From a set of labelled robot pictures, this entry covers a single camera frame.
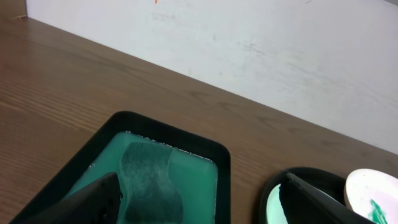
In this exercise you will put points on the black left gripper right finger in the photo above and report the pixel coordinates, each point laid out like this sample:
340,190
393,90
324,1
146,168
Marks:
304,203

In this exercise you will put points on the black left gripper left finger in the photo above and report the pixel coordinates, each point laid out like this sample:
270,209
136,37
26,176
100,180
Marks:
96,203

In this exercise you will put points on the dark green scrub sponge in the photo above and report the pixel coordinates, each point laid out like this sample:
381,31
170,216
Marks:
152,197

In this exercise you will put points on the black round tray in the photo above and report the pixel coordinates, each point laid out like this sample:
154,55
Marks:
329,183

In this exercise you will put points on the white plate green stain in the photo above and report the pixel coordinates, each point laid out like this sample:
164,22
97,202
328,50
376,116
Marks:
372,194

